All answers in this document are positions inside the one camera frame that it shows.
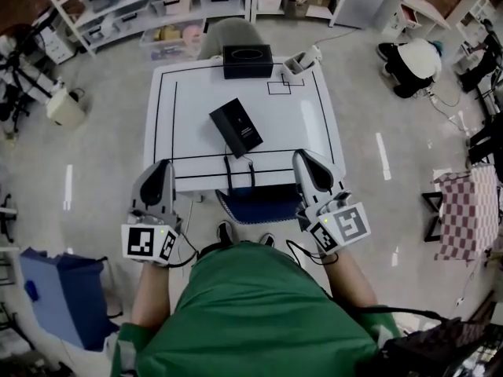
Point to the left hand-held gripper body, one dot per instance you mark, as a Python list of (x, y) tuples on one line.
[(143, 246)]

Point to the white pen holder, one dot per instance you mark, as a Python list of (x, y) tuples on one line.
[(298, 66)]

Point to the black equipment rack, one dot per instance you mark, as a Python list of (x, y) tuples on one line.
[(485, 65)]

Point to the blue mesh chair seat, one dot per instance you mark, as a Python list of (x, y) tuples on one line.
[(255, 206)]

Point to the black frame stool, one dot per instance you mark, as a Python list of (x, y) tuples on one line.
[(432, 214)]

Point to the person's green shirt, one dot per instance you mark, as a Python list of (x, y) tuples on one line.
[(251, 312)]

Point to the brown cardboard box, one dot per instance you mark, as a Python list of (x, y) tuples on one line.
[(318, 1)]

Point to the white drawer unit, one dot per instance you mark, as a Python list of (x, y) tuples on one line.
[(57, 47)]

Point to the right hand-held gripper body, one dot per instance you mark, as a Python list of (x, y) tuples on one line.
[(346, 224)]

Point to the blue cardboard box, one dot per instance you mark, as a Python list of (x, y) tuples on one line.
[(63, 297)]

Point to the pink shelf storage bin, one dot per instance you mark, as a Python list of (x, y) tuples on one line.
[(173, 4)]

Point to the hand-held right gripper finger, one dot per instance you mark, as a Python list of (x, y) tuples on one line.
[(332, 171), (300, 175)]

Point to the person's left forearm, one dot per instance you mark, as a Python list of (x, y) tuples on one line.
[(151, 297)]

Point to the white cabinet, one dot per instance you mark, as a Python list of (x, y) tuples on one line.
[(363, 4)]

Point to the black tripod stand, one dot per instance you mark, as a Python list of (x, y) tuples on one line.
[(17, 73)]

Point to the white side desk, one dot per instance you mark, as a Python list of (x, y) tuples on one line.
[(416, 10)]

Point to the black telephone base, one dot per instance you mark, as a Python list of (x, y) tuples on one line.
[(236, 128)]

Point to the white table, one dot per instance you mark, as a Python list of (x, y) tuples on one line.
[(196, 104)]

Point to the white power strip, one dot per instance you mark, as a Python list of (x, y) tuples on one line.
[(316, 52)]

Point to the beige appliance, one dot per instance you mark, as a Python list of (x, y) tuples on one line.
[(64, 108)]

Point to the olive green chair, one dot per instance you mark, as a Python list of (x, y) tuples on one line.
[(230, 37)]

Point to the wide white shelving unit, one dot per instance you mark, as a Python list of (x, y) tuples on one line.
[(118, 18)]

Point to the black tissue box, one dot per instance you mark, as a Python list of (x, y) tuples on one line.
[(247, 63)]

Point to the clear floor storage bin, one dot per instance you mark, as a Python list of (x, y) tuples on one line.
[(173, 39)]

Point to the person's right forearm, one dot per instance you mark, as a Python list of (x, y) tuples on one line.
[(351, 277)]

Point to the red white checkered cloth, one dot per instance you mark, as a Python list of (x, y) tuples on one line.
[(467, 214)]

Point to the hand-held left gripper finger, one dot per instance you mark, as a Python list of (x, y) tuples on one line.
[(170, 187), (138, 187)]

